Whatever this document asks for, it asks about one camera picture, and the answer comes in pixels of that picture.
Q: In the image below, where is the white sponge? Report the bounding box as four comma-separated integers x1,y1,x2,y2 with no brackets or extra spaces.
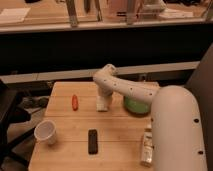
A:
96,103,109,112

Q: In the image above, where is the black chair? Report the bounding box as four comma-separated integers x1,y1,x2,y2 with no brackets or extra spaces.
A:
0,79,35,167

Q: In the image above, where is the black remote control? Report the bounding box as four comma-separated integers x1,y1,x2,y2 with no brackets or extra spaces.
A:
88,129,98,154

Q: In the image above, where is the white squeeze bottle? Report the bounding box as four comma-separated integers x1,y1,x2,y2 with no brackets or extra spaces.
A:
140,124,153,167

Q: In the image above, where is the orange carrot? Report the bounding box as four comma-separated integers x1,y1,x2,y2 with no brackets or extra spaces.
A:
72,95,78,111

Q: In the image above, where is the wooden cutting board table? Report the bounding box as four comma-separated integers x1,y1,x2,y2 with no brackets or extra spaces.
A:
29,82,153,171

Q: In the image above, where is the white paper sheet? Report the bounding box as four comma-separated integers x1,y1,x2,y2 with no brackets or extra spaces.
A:
0,8,30,24

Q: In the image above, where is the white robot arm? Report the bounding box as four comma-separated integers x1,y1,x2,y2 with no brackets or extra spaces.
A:
93,64,208,171

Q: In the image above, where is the green bowl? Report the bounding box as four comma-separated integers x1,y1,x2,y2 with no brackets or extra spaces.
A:
123,96,150,115

